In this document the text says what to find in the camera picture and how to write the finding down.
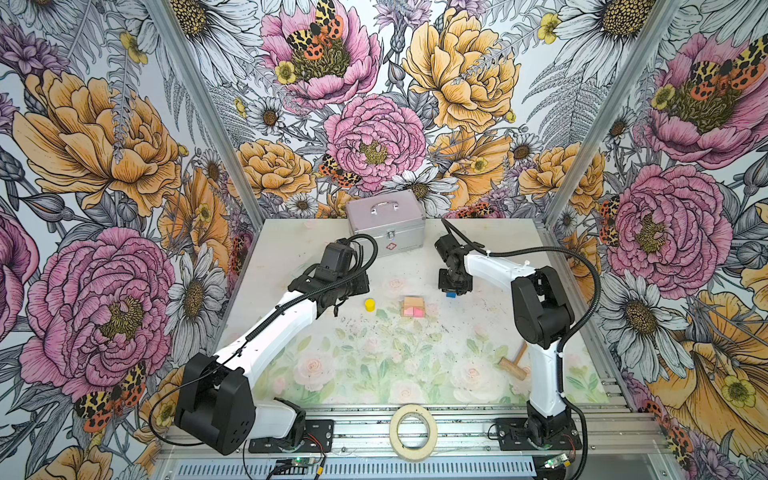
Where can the wooden toy mallet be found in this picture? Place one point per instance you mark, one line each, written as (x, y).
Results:
(512, 366)

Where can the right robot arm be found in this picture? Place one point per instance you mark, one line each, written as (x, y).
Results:
(542, 316)

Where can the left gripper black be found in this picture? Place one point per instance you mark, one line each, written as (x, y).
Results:
(362, 288)

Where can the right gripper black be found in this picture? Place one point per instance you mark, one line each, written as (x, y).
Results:
(467, 287)

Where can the short natural wood block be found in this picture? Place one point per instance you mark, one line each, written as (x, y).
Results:
(413, 302)

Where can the silver metal first-aid case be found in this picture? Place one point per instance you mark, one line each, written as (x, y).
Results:
(395, 220)

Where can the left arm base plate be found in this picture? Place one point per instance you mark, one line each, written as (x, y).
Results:
(310, 436)

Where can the aluminium front rail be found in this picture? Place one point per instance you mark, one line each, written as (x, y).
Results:
(458, 442)

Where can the left aluminium frame post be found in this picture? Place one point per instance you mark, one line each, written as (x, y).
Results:
(184, 60)

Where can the masking tape roll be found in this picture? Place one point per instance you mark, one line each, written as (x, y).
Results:
(413, 433)

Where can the aluminium frame post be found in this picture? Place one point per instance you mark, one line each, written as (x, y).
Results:
(647, 44)
(184, 60)

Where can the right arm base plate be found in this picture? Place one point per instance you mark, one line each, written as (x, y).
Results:
(519, 434)

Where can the right aluminium frame post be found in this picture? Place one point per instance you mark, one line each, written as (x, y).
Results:
(647, 44)

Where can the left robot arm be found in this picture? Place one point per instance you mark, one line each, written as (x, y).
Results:
(215, 402)

